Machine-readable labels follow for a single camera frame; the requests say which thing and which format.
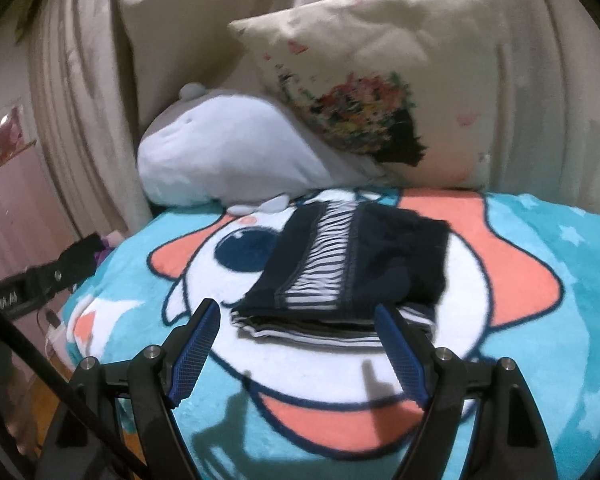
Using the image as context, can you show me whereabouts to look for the pink cabinet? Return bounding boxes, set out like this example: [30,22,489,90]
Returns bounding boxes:
[0,102,81,361]

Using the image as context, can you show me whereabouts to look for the grey white plush pillow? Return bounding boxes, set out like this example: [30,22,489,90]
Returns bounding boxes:
[137,82,385,214]

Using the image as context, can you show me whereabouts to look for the navy striped pants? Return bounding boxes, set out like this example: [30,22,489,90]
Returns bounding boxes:
[230,200,451,349]

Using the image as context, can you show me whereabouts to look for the cream floral print pillow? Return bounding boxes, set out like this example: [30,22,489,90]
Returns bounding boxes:
[228,0,503,188]

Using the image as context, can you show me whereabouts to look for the beige curtain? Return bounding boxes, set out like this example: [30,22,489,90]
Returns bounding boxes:
[19,0,600,233]

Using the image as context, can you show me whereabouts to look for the teal cartoon fleece blanket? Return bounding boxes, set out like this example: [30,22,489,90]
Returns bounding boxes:
[63,190,600,479]

